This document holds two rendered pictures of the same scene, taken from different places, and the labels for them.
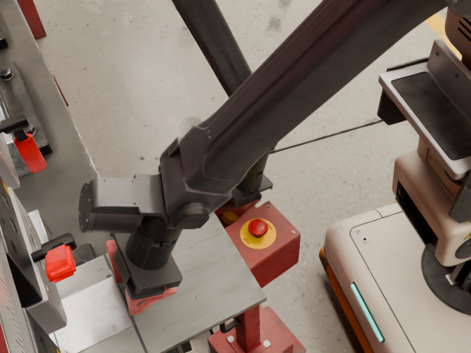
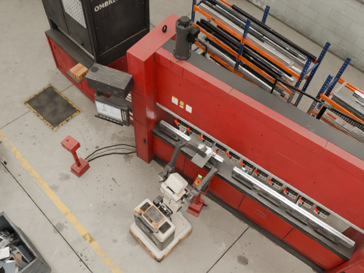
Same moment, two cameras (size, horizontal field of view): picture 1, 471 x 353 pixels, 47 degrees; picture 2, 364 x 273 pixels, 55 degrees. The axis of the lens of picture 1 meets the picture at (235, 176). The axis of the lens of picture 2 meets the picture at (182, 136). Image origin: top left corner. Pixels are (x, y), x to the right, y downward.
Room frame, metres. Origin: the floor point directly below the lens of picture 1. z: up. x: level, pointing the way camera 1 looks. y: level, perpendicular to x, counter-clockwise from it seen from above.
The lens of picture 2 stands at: (2.12, -1.46, 5.03)
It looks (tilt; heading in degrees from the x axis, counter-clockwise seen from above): 57 degrees down; 145
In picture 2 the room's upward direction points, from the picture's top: 6 degrees clockwise
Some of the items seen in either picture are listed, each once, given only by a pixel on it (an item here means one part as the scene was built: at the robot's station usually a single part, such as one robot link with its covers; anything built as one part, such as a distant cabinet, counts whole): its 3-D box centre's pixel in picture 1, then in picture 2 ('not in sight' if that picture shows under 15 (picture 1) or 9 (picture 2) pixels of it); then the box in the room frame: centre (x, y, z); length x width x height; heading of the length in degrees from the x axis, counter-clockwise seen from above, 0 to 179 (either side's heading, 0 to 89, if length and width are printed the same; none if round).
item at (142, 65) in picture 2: not in sight; (158, 99); (-0.66, 0.02, 1.15); 0.85 x 0.25 x 2.30; 114
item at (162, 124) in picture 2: not in sight; (174, 131); (-0.20, 0.03, 0.92); 0.50 x 0.06 x 0.10; 24
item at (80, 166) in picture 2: not in sight; (75, 155); (-0.80, -1.31, 0.41); 0.25 x 0.20 x 0.83; 114
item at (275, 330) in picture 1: (256, 343); (195, 206); (0.62, -0.03, 0.06); 0.25 x 0.20 x 0.12; 123
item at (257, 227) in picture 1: (258, 230); not in sight; (0.57, -0.04, 0.79); 0.04 x 0.04 x 0.04
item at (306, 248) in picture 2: not in sight; (239, 196); (0.91, 0.49, 0.42); 3.00 x 0.21 x 0.83; 24
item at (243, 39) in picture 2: not in sight; (246, 56); (-1.02, 1.87, 0.87); 2.20 x 0.50 x 1.75; 15
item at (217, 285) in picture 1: (156, 289); (201, 157); (0.36, 0.13, 1.00); 0.26 x 0.18 x 0.01; 114
